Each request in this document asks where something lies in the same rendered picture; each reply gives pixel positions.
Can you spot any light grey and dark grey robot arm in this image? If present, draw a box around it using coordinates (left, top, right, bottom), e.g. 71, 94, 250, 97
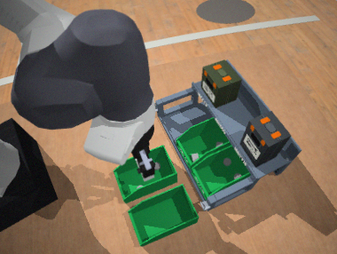
0, 0, 156, 165

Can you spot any grey shelf rack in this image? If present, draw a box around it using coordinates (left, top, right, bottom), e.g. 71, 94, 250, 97
154, 60, 302, 211

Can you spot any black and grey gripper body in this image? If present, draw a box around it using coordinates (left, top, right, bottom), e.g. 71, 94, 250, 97
133, 125, 154, 157

